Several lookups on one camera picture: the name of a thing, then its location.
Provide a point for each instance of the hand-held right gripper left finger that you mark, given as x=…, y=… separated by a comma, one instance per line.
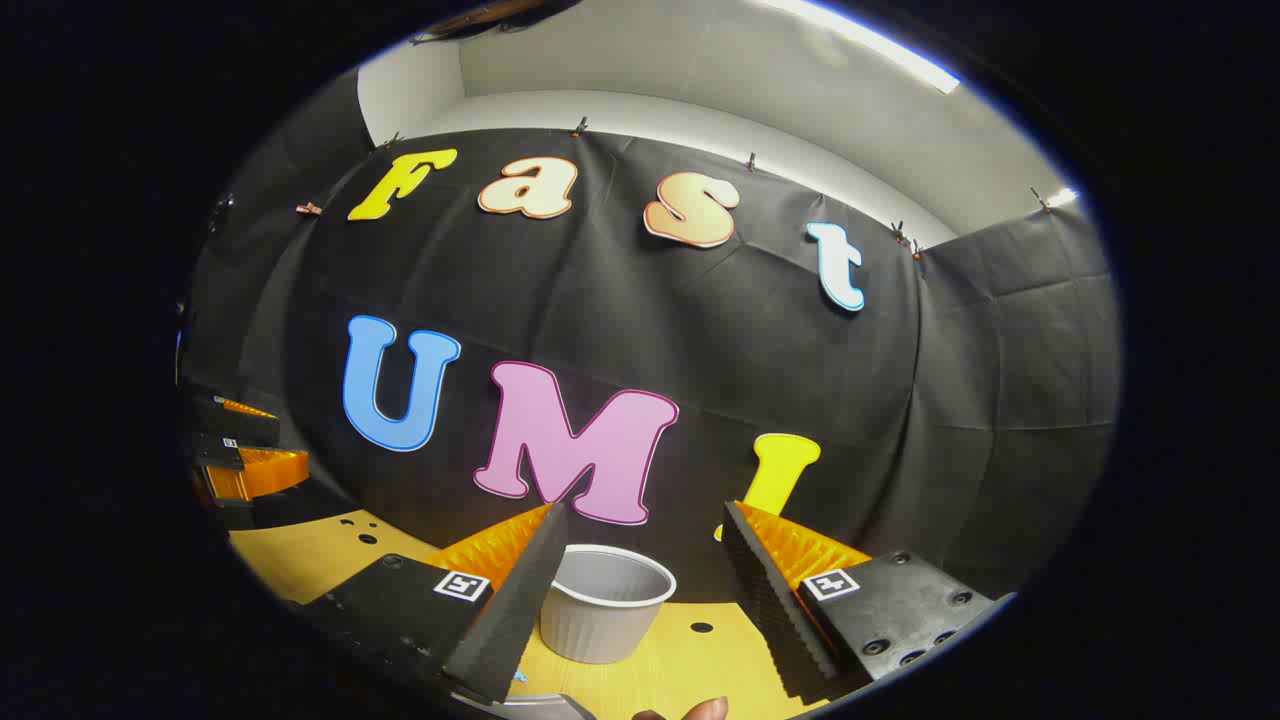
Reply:
x=505, y=610

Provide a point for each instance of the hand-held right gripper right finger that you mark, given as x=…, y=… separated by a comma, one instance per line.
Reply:
x=765, y=600

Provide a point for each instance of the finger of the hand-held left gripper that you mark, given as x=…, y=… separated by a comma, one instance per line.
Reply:
x=235, y=427
x=265, y=472

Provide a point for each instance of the grey ribbed garbage bin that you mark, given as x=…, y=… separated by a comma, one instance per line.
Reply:
x=610, y=620

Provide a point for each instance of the yellow wooden desktop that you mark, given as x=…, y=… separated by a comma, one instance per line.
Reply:
x=300, y=560

